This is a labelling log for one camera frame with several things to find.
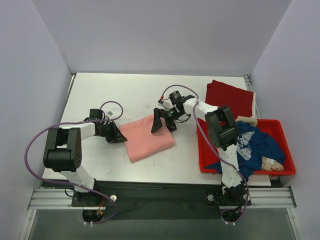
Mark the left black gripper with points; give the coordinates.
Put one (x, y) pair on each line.
(111, 132)

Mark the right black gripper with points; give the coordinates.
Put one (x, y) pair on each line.
(162, 119)

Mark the pink t shirt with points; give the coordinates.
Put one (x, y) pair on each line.
(141, 143)

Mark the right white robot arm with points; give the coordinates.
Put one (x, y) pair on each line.
(218, 128)

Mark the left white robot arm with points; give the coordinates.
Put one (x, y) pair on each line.
(63, 148)

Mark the red plastic bin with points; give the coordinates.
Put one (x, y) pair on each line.
(267, 139)

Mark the folded dark red t shirt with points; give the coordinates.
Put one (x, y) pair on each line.
(239, 101)

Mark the blue printed t shirt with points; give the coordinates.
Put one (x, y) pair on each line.
(260, 147)

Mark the beige t shirt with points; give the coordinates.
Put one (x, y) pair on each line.
(271, 165)

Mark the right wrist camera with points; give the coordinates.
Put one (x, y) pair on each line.
(176, 98)

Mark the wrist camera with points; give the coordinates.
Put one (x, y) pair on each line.
(97, 114)
(176, 98)

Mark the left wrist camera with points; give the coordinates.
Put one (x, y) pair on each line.
(97, 114)

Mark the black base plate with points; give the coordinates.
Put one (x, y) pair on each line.
(164, 211)

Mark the aluminium frame rail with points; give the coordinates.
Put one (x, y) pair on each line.
(60, 199)

